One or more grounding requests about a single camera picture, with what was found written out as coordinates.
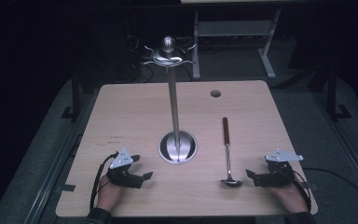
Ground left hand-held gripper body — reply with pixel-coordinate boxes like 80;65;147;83
106;147;145;189

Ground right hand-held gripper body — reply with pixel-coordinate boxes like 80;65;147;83
254;148;305;189

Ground metal ladle with wooden handle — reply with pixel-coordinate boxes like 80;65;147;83
220;117;244;189

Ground metal utensil rack stand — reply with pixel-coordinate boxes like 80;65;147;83
141;35;199;165

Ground person's right hand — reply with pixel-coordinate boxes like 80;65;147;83
272;182;310;215

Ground person's left hand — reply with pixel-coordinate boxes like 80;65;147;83
96;174;124;213

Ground black metal stand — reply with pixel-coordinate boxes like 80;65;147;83
61;77;82;123
324;65;352;121

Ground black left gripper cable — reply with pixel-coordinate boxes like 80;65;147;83
89;151;119;213

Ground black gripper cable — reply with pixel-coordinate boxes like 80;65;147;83
89;151;119;213
292;167;358;213

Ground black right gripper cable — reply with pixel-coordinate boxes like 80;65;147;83
292;167;358;213

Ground aluminium rail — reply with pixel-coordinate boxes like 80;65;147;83
24;90;102;224
309;88;358;206

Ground white metal table frame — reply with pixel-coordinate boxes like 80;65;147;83
191;8;282;80

